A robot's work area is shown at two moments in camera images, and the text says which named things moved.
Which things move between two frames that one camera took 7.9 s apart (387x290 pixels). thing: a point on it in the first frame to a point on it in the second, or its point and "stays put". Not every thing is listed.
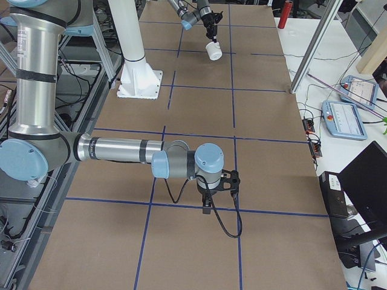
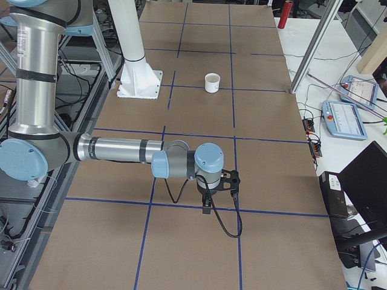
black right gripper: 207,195 stays put
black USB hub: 308,125 stays put
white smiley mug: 214,51 to 211,83
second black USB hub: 315,149 stays put
